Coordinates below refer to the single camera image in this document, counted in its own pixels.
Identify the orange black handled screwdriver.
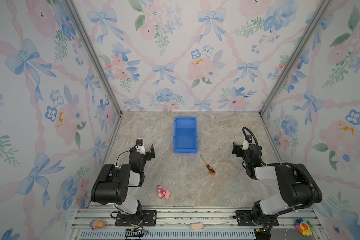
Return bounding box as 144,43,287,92
200,155,216,176

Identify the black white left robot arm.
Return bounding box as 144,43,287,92
91,140,155,227

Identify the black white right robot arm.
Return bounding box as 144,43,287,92
232,143,323,227

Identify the blue plastic storage bin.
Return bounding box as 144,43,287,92
173,117,199,154

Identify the pink plush toy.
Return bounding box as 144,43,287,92
157,186,171,200

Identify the small orange toy figure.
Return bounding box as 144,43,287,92
89,219,106,230

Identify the pink eraser block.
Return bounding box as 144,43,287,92
190,223,205,231

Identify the colourful flower toy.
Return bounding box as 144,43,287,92
295,218,314,236

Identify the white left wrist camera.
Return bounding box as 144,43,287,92
136,139,146,155

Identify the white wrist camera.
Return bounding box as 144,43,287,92
136,139,146,155
242,135,253,151

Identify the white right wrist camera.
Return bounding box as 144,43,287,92
242,135,253,151

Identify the black corrugated cable hose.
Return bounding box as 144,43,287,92
242,126,320,211

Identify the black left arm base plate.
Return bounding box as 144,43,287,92
111,210,157,227

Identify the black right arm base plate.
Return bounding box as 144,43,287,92
232,210,273,228

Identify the aluminium rail frame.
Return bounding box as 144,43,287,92
68,203,329,240

